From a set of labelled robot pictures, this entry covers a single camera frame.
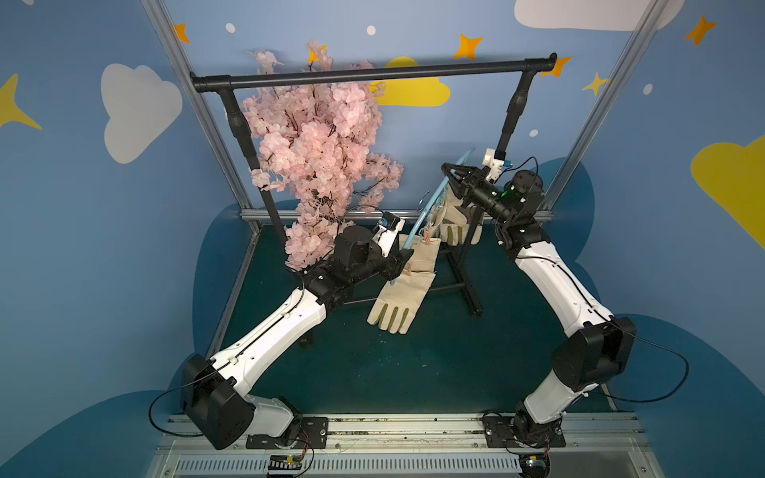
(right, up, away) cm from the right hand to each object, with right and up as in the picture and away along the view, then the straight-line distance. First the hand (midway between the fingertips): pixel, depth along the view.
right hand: (447, 163), depth 67 cm
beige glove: (-8, -33, +24) cm, 42 cm away
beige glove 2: (-2, -20, +21) cm, 29 cm away
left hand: (-10, -17, +5) cm, 21 cm away
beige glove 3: (+7, -11, +24) cm, 27 cm away
